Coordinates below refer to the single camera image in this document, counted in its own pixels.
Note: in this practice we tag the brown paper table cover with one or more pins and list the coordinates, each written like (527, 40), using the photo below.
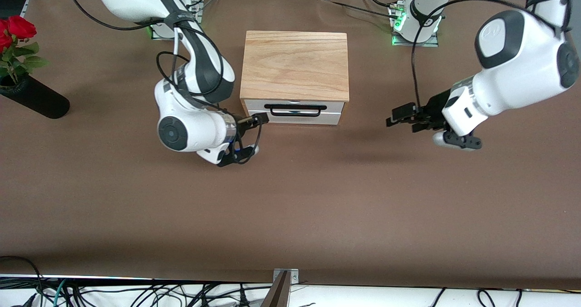
(290, 207)

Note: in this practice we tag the metal base plate left arm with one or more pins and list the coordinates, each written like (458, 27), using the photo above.
(415, 44)

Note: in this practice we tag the black cylindrical vase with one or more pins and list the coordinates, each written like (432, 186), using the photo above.
(38, 100)

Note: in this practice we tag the metal bracket with post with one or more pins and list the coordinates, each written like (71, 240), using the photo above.
(281, 289)

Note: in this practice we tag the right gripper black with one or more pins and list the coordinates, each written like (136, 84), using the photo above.
(245, 122)

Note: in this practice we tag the wooden drawer with white front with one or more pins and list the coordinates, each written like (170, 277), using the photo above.
(295, 120)

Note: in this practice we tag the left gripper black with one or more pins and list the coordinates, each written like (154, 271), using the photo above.
(435, 107)

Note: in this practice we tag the light wooden drawer cabinet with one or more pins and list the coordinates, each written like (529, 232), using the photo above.
(295, 66)

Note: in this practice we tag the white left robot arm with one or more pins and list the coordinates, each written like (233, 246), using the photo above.
(522, 57)

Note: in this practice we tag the red rose with green leaves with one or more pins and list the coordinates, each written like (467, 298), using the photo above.
(4, 37)
(20, 27)

